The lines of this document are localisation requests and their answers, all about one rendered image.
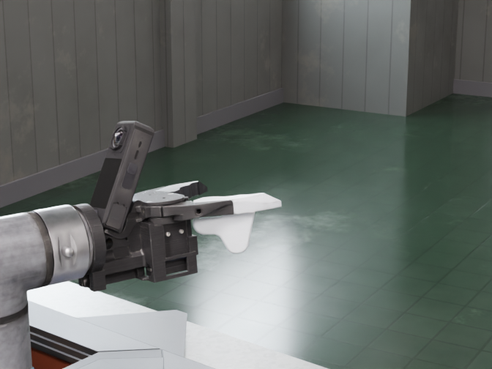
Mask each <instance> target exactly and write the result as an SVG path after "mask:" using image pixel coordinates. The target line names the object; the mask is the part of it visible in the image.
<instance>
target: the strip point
mask: <svg viewBox="0 0 492 369"><path fill-rule="evenodd" d="M101 360H102V361H104V362H107V363H109V364H112V365H114V366H116V367H118V368H121V369H164V357H141V358H113V359H101Z"/></svg>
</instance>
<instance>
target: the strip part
mask: <svg viewBox="0 0 492 369"><path fill-rule="evenodd" d="M78 369H121V368H118V367H116V366H114V365H112V364H109V363H107V362H104V361H102V360H101V359H98V360H96V361H94V362H91V363H89V364H88V365H84V366H83V367H80V368H78Z"/></svg>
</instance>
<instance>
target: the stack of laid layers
mask: <svg viewBox="0 0 492 369"><path fill-rule="evenodd" d="M29 329H30V339H31V347H32V348H34V349H37V350H40V351H42V352H45V353H46V354H50V355H52V356H54V357H57V358H59V359H62V360H64V361H67V362H70V363H72V364H71V365H69V366H67V367H65V368H62V369H78V368H80V367H83V366H84V365H88V364H89V363H91V362H94V361H96V360H98V359H113V358H141V357H163V351H162V349H144V350H127V351H94V350H91V349H90V348H87V347H84V346H81V345H78V344H77V343H73V342H71V341H68V340H65V339H64V338H60V337H58V336H55V335H52V334H50V333H48V332H45V331H42V330H41V329H37V328H35V327H32V326H29Z"/></svg>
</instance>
